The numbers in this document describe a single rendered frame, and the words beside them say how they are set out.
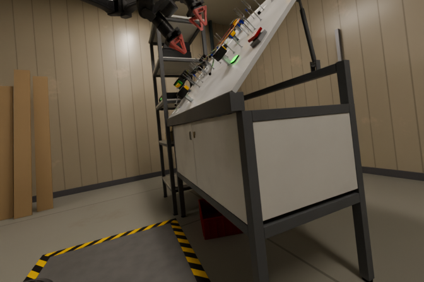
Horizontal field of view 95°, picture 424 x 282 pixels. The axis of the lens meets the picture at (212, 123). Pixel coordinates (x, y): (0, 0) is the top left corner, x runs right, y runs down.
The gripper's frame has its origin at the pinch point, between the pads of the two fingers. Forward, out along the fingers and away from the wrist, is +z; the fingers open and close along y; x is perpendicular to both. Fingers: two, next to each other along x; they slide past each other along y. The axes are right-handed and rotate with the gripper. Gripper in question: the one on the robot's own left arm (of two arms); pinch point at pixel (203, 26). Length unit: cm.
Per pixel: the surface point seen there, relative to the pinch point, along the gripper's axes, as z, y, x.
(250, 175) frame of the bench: 59, -33, 25
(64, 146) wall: 10, 245, 151
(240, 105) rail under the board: 37, -31, 17
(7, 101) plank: -63, 210, 162
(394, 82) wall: 113, 39, -203
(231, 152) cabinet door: 53, -22, 24
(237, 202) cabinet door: 69, -24, 31
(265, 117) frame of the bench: 45, -31, 10
